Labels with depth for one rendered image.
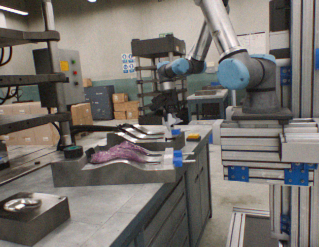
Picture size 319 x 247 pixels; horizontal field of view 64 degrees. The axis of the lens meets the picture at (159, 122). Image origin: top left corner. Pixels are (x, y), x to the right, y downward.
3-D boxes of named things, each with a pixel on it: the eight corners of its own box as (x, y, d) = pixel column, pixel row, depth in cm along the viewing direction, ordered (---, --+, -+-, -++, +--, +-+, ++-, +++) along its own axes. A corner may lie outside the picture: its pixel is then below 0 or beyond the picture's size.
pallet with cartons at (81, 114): (94, 131, 653) (90, 102, 640) (79, 139, 573) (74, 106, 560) (51, 133, 674) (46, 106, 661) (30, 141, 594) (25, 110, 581)
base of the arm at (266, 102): (279, 107, 113) (279, 85, 111) (282, 113, 99) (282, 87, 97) (242, 108, 118) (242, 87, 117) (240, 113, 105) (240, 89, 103)
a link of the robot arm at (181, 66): (193, 56, 127) (179, 63, 136) (175, 56, 121) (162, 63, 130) (196, 72, 127) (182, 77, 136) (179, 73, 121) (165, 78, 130)
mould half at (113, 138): (185, 145, 154) (184, 123, 152) (171, 158, 131) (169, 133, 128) (114, 143, 173) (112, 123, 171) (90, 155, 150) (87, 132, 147)
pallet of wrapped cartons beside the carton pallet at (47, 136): (76, 142, 549) (69, 99, 533) (52, 154, 472) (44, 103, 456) (27, 143, 578) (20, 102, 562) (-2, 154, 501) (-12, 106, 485)
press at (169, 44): (192, 121, 684) (188, 41, 649) (180, 135, 540) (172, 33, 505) (159, 122, 713) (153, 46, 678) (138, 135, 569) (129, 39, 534)
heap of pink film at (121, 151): (151, 153, 123) (149, 137, 122) (146, 165, 106) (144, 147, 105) (98, 155, 126) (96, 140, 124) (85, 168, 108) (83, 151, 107)
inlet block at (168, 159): (195, 165, 111) (194, 153, 110) (196, 169, 106) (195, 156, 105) (165, 166, 112) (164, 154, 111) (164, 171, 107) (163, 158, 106)
